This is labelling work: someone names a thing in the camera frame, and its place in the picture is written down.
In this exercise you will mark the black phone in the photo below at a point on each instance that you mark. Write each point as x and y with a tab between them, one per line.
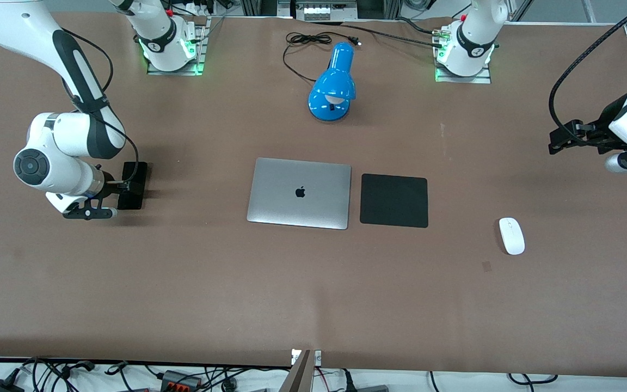
136	198

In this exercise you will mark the aluminium frame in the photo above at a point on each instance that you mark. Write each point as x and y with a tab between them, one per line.
259	6

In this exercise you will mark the blue desk lamp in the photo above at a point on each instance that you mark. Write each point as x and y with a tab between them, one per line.
332	87

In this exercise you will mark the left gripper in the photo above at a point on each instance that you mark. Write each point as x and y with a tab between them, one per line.
592	134

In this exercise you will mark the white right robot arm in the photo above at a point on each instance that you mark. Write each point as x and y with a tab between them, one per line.
14	22

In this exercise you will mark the grey box orange connectors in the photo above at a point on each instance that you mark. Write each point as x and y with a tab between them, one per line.
180	380

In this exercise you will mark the white metal bracket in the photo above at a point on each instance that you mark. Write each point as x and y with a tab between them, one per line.
317	357

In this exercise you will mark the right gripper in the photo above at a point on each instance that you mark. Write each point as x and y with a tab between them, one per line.
111	183

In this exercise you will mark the grey terminal block device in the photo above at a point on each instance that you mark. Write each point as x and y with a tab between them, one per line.
329	12

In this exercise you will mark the black mouse pad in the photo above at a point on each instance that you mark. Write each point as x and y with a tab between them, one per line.
394	200

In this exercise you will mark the white computer mouse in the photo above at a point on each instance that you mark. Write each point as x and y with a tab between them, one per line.
511	237

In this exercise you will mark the silver closed laptop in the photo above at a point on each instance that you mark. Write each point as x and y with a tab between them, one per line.
299	193

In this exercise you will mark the black power adapter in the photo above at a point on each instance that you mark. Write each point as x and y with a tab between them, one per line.
3	386

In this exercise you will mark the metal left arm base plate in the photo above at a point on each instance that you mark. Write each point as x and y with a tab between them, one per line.
466	79

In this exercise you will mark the grey camera stand post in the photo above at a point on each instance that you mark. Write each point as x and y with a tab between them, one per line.
298	375

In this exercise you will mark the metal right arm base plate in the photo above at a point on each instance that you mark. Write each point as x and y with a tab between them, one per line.
202	49

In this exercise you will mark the black floor plug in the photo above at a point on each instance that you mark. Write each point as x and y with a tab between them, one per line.
349	382

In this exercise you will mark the white power strip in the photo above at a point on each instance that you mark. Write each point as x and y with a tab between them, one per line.
196	7

